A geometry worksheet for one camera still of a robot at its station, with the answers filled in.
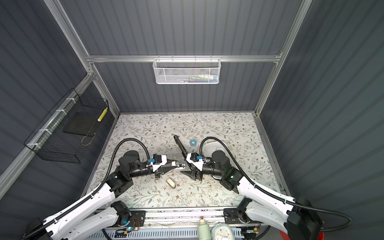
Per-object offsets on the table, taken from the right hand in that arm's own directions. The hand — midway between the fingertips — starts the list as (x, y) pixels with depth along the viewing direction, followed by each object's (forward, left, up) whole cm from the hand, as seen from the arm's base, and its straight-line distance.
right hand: (185, 166), depth 70 cm
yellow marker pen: (+25, +47, +9) cm, 54 cm away
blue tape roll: (+26, -2, -20) cm, 33 cm away
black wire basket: (+12, +60, +10) cm, 62 cm away
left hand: (0, +4, +4) cm, 6 cm away
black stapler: (+19, +4, -18) cm, 26 cm away
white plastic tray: (+21, -13, -19) cm, 31 cm away
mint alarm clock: (-24, -17, -18) cm, 34 cm away
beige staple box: (-2, +10, -18) cm, 20 cm away
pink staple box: (+1, +3, 0) cm, 3 cm away
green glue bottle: (-24, -8, -14) cm, 29 cm away
